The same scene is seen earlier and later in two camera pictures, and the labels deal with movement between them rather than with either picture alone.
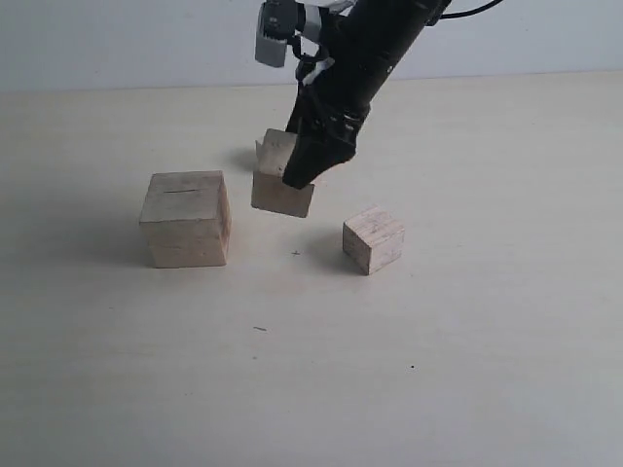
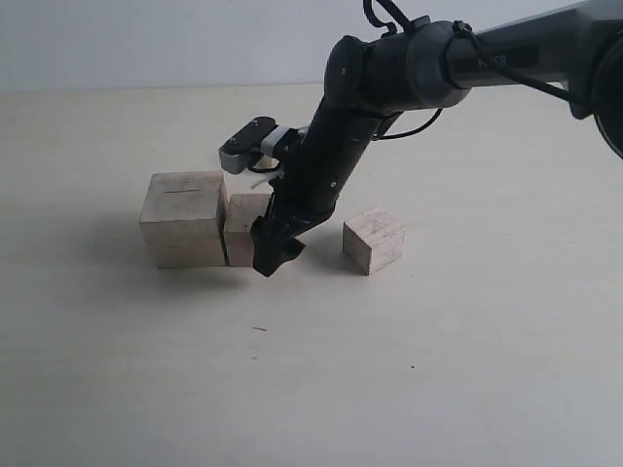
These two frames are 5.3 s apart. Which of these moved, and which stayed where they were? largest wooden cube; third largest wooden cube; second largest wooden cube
Moved: second largest wooden cube
Stayed: third largest wooden cube; largest wooden cube
